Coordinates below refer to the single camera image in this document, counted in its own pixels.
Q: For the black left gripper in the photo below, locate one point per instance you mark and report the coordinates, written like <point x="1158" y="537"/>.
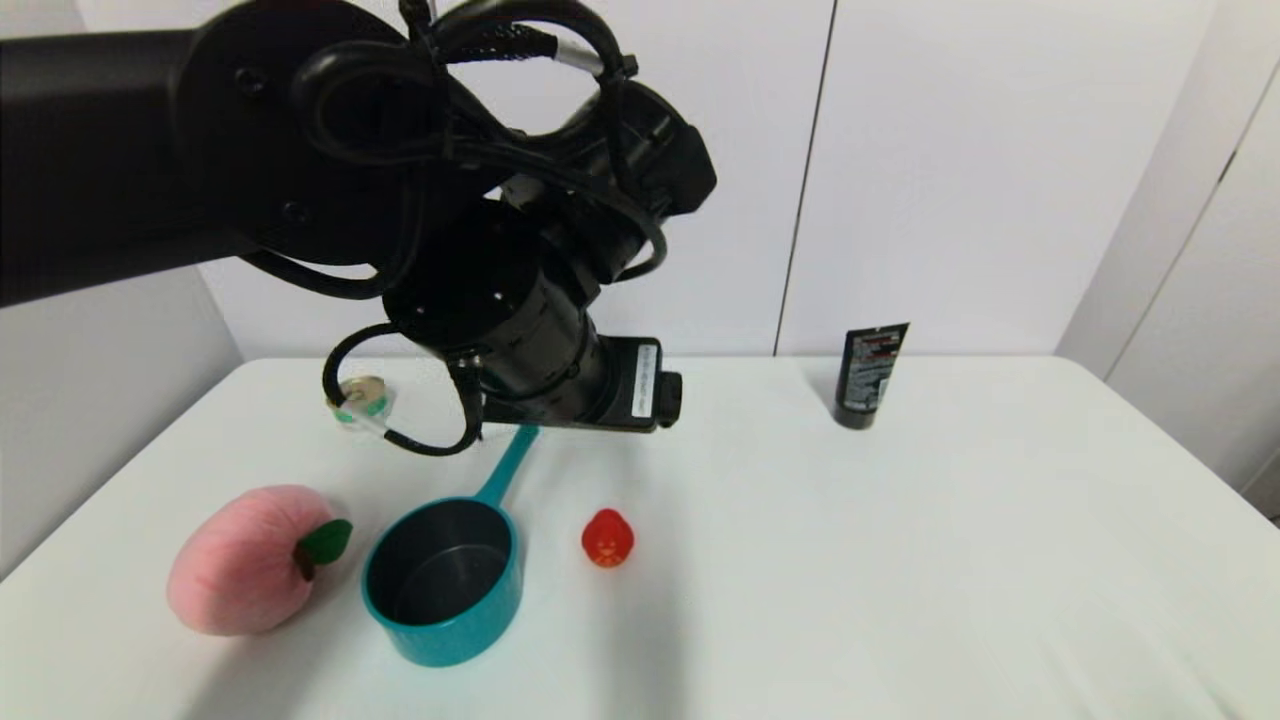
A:
<point x="620" y="385"/>

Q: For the red rubber duck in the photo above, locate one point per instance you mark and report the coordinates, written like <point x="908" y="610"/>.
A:
<point x="607" y="540"/>

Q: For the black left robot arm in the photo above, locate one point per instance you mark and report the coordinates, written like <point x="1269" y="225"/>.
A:
<point x="150" y="140"/>

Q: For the black cosmetic tube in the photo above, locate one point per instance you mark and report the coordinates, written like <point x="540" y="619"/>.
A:
<point x="866" y="380"/>

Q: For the small tin can green label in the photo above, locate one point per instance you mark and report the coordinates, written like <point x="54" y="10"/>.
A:
<point x="362" y="396"/>

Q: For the pink plush peach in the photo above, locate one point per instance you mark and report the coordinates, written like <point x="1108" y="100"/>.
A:
<point x="238" y="562"/>

